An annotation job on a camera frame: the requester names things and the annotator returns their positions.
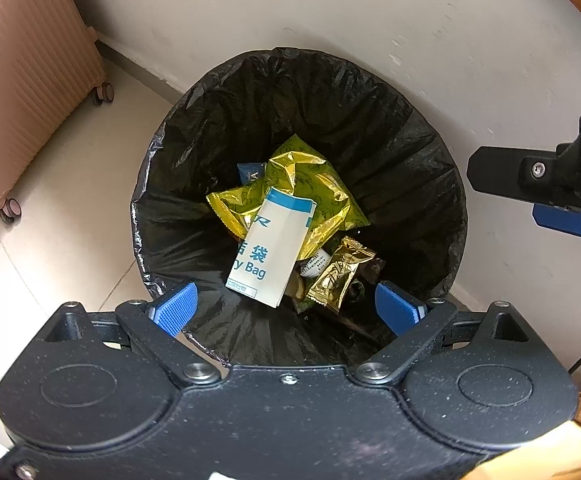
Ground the pink ribbed suitcase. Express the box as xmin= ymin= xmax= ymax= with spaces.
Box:
xmin=0 ymin=0 xmax=116 ymax=223

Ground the large gold foil bag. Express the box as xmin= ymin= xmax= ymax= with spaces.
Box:
xmin=263 ymin=134 xmax=371 ymax=261

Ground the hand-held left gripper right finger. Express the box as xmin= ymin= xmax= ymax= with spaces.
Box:
xmin=354 ymin=280 xmax=529 ymax=387

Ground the white blue paper bag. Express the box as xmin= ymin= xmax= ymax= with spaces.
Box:
xmin=225 ymin=186 xmax=317 ymax=307

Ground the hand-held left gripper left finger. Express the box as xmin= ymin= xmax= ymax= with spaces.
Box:
xmin=44 ymin=282 xmax=222 ymax=389

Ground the gold foil wrapper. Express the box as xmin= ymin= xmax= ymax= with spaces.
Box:
xmin=206 ymin=183 xmax=271 ymax=238

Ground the small gold snack wrapper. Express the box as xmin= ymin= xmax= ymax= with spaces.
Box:
xmin=306 ymin=236 xmax=375 ymax=315

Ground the bin with black liner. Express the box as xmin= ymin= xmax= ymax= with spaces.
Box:
xmin=130 ymin=47 xmax=469 ymax=366

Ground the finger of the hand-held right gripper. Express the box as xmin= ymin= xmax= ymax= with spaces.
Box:
xmin=467 ymin=112 xmax=581 ymax=211
xmin=531 ymin=202 xmax=581 ymax=247

